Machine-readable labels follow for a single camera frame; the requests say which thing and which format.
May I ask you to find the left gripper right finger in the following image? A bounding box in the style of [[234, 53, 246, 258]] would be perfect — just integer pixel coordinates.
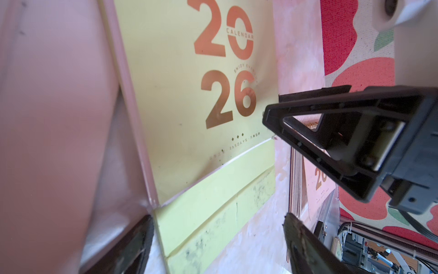
[[283, 213, 354, 274]]

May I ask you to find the pink 2026 calendar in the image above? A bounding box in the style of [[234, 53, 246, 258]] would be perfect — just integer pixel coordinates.
[[1, 1, 149, 274], [289, 114, 338, 228]]

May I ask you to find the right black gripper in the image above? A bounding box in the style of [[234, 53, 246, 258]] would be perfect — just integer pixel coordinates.
[[262, 85, 438, 214]]

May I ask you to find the open pink 2026 calendar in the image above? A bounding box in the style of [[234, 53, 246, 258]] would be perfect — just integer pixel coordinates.
[[1, 1, 149, 274]]

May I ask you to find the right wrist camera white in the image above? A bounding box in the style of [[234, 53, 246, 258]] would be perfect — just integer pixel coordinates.
[[372, 0, 438, 87]]

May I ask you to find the green 2026 calendar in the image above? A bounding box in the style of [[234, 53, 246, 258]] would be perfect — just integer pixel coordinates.
[[114, 1, 278, 274]]

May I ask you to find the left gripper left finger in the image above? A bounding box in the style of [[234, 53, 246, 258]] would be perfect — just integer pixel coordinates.
[[85, 215, 154, 274]]

